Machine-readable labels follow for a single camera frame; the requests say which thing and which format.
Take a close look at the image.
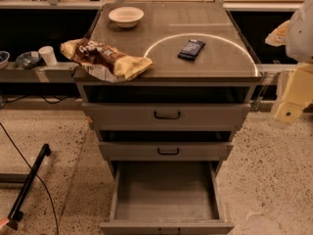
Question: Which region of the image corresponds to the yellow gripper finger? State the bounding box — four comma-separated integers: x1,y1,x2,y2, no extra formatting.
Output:
273,64,313,125
265,21,290,47

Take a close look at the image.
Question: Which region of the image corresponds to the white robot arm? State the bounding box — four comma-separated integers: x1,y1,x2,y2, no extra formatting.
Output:
265,0,313,125

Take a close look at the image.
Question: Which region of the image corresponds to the grey drawer cabinet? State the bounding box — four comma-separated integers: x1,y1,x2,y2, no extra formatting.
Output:
71,1,264,235

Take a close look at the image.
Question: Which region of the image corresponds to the grey open bottom drawer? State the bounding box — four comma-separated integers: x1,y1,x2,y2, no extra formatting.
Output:
100,162,234,235

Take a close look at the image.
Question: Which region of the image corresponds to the grey middle drawer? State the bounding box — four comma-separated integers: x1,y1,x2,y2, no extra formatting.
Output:
100,142,233,161

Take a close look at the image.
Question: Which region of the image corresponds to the grey top drawer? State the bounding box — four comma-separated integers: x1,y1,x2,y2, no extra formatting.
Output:
83,103,249,131

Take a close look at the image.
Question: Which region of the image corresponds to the white ceramic bowl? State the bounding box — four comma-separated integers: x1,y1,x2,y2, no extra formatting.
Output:
109,7,144,28

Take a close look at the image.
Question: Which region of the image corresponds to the brown yellow chip bag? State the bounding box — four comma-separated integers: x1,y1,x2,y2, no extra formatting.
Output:
61,38,153,82

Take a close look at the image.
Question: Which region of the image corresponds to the white paper cup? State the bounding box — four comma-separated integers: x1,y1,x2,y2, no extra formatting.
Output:
38,46,58,66

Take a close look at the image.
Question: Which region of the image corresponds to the small dark blue bowl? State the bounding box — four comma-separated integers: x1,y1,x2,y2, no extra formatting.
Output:
16,51,42,70

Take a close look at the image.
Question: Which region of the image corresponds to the blue bowl at edge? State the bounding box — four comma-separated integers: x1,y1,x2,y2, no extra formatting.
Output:
0,51,10,70

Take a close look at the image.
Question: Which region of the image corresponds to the black metal stand leg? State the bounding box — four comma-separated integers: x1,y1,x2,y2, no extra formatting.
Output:
5,144,51,230

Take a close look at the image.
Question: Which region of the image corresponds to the grey side shelf rail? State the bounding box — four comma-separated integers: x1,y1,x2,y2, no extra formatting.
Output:
0,62,76,83

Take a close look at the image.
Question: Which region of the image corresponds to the black floor cable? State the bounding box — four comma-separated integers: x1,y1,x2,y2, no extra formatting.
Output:
0,122,61,235

